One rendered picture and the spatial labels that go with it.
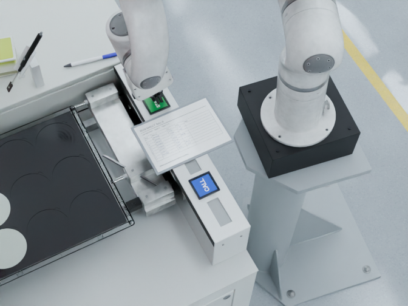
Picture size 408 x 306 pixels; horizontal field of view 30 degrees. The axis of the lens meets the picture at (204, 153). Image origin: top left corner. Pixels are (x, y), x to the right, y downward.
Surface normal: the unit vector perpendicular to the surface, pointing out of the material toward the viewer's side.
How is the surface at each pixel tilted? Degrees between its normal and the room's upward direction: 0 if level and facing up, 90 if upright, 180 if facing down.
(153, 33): 47
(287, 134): 3
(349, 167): 0
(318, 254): 0
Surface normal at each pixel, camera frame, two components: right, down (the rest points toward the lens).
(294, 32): -0.76, -0.25
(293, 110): -0.36, 0.80
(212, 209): 0.03, -0.49
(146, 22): 0.33, 0.21
